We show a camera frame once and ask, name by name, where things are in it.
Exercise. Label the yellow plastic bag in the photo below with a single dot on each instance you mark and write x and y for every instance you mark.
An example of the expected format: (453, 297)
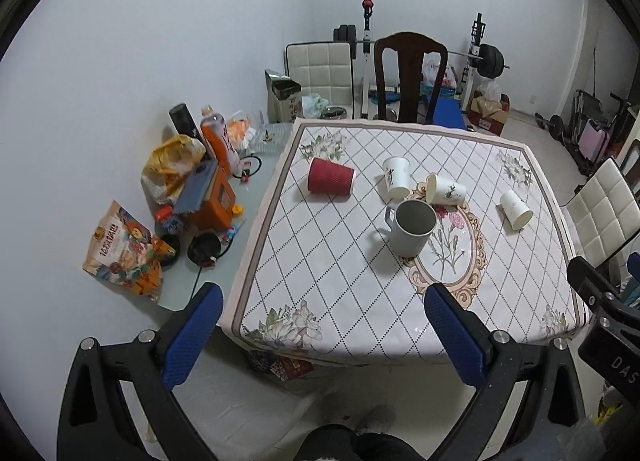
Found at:
(167, 166)

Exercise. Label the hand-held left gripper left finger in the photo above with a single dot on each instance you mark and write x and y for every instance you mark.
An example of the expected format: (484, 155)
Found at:
(192, 336)

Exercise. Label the white paper cup green sprig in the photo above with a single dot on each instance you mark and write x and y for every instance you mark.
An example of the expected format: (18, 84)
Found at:
(446, 190)

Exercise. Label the white squat rack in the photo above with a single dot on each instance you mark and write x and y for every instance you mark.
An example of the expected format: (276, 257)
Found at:
(367, 36)

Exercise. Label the orange drink bottle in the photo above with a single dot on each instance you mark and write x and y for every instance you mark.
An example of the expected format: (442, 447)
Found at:
(218, 140)

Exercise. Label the grey slipper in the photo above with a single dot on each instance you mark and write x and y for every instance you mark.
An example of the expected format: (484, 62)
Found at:
(377, 418)

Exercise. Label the orange snack packet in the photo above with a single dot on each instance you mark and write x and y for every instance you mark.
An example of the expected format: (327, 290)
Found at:
(237, 133)

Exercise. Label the black thermos flask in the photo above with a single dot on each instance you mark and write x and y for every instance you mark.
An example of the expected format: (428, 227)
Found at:
(184, 122)

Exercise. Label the red printed box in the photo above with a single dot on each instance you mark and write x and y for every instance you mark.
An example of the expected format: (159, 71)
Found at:
(285, 367)

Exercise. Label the cardboard box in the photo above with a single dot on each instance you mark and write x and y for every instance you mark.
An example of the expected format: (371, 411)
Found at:
(492, 117)

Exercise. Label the white and red plastic bag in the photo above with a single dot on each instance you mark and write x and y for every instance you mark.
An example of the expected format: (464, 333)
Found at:
(434, 72)

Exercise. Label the black small bowl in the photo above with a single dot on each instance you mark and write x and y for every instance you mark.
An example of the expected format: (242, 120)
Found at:
(168, 246)

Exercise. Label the grey ceramic mug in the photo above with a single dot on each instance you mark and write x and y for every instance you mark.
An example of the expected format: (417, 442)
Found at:
(411, 230)

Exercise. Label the red ribbed paper cup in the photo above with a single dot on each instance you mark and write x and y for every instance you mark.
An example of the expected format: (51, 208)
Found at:
(331, 177)

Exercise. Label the white padded chair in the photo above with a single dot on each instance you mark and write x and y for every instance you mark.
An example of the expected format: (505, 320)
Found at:
(602, 211)
(320, 68)

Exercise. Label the orange box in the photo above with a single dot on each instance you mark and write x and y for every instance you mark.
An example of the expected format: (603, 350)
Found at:
(216, 203)

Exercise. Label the clear glass tray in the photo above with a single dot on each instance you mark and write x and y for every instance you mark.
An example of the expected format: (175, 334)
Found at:
(267, 137)

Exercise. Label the white paper cup dark print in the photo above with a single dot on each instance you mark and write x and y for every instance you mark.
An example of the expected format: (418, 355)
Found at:
(396, 180)

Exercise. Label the person's dark trouser legs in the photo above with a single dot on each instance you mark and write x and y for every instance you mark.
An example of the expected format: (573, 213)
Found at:
(350, 443)

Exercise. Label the black round lid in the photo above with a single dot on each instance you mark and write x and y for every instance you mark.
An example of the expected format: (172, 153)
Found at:
(204, 248)

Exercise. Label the blue weight bench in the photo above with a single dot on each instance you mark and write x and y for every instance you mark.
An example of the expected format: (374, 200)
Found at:
(446, 112)

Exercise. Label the barbell with black plates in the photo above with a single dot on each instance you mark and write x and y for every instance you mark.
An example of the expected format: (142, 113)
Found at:
(492, 60)

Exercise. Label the blue and red toy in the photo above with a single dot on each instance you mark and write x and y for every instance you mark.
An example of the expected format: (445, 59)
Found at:
(167, 219)

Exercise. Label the dark tea box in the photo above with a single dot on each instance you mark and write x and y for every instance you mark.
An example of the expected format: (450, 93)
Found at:
(285, 97)

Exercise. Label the pink suitcase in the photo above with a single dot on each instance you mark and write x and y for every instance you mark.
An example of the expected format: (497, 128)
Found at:
(596, 138)

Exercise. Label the colourful snack bag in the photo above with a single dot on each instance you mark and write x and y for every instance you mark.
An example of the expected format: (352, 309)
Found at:
(125, 251)

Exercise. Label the floral checked tablecloth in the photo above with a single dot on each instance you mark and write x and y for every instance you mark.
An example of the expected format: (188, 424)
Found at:
(325, 261)

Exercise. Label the plain white paper cup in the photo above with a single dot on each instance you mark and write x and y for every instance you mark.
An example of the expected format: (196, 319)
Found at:
(516, 209)

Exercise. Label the grey-blue flat box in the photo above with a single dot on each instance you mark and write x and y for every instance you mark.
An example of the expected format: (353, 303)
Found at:
(199, 185)

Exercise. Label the dark wooden chair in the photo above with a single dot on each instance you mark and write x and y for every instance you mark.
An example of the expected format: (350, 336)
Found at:
(411, 71)

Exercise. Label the green plastic bag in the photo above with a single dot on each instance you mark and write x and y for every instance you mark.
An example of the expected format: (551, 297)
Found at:
(314, 105)

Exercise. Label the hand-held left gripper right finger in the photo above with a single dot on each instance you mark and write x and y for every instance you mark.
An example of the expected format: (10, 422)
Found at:
(455, 336)

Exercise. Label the black dumbbell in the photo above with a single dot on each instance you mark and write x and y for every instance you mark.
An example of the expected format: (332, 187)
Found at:
(550, 122)

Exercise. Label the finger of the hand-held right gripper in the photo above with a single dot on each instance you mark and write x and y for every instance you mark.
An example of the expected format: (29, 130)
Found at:
(597, 286)

